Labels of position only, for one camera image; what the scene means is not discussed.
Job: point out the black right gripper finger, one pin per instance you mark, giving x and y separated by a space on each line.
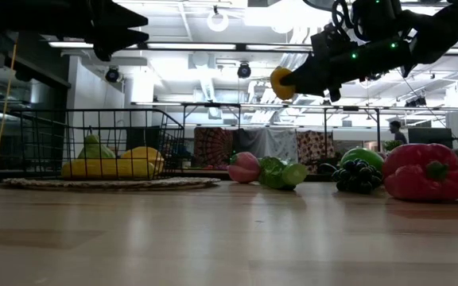
312 90
304 77

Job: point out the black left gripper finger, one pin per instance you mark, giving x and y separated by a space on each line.
123 18
113 39

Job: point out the yellow lemon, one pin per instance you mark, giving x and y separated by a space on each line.
278 85

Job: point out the green apple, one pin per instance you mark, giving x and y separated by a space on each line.
362 155

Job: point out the long green leafy vegetable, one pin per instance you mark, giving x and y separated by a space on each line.
280 175

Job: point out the dark purple grape bunch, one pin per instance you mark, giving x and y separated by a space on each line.
358 176

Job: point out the pink peach with green leaf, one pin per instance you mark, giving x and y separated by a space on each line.
244 168

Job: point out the green pear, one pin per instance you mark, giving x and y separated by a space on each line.
94 149

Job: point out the red bell pepper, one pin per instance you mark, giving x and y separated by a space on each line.
420 175

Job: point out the yellow banana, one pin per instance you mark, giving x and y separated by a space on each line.
105 168

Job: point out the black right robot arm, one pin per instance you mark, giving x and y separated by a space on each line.
443 28

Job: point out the black ceiling spotlight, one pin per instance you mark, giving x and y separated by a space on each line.
112 75
416 102
244 70

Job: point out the floral patterned cloth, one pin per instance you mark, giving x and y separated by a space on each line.
312 147

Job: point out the white cloth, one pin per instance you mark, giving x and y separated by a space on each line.
282 145

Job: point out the grey cloth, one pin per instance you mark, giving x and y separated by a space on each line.
253 141

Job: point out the person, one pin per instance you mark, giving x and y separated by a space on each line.
398 133

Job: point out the potted green plant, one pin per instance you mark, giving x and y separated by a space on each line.
393 145

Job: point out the black metal rack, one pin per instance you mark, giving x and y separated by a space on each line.
213 105

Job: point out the black computer monitor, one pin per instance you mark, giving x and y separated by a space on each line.
429 137

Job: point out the dark red mandala cloth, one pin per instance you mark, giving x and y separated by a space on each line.
213 145

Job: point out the round woven placemat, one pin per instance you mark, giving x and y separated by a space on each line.
113 183

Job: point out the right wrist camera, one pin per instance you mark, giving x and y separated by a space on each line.
380 20

